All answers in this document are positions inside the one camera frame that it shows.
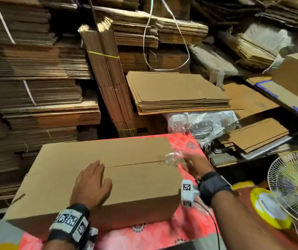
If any person's left hand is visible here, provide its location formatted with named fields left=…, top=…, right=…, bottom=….
left=70, top=160, right=113, bottom=210

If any person's right hand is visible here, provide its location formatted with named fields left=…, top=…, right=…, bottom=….
left=182, top=153, right=216, bottom=180

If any large cardboard box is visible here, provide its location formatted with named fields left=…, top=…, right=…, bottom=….
left=3, top=135, right=183, bottom=239
left=126, top=71, right=231, bottom=110

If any clear packing tape strip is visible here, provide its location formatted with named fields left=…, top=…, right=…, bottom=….
left=165, top=149, right=186, bottom=167

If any low pile of cardboard sheets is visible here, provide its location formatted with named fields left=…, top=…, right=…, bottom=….
left=209, top=118, right=293, bottom=167

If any yellow-tied cardboard bundle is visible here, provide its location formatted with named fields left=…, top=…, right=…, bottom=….
left=78, top=18, right=138, bottom=138

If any blue-edged cardboard sheet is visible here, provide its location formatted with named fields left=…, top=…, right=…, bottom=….
left=245, top=75, right=298, bottom=124

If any wall of cardboard stacks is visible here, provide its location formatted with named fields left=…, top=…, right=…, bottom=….
left=0, top=0, right=298, bottom=211

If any tan cardboard carton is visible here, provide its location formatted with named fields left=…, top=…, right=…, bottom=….
left=271, top=51, right=298, bottom=106

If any person's right forearm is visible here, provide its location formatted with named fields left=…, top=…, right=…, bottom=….
left=212, top=190, right=290, bottom=250

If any white woven sack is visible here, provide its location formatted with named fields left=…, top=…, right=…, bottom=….
left=165, top=110, right=240, bottom=149

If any red patterned table cloth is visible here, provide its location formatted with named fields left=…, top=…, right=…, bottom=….
left=18, top=133, right=228, bottom=250

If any yellow round disc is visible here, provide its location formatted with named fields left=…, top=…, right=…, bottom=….
left=249, top=187, right=293, bottom=230

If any white plastic sack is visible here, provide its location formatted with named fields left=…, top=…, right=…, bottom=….
left=190, top=44, right=239, bottom=86

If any black right wrist strap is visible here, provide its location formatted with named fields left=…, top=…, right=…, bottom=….
left=197, top=172, right=234, bottom=206

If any black wrist strap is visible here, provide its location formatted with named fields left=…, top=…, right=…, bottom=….
left=197, top=172, right=234, bottom=206
left=47, top=203, right=91, bottom=245

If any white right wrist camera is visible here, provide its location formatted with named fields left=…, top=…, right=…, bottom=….
left=181, top=180, right=201, bottom=208

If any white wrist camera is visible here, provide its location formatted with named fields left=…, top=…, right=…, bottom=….
left=181, top=180, right=201, bottom=208
left=84, top=226, right=99, bottom=250

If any black left wrist strap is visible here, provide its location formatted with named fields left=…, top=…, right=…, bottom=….
left=47, top=203, right=91, bottom=245

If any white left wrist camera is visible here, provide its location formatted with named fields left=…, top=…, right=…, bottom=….
left=84, top=226, right=99, bottom=250

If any black right camera cable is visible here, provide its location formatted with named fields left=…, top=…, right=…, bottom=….
left=193, top=200, right=222, bottom=250

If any white wire-guard fan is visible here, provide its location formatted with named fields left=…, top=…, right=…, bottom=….
left=267, top=150, right=298, bottom=231

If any white plastic strap loop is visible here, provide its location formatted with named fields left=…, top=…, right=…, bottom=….
left=142, top=0, right=191, bottom=72

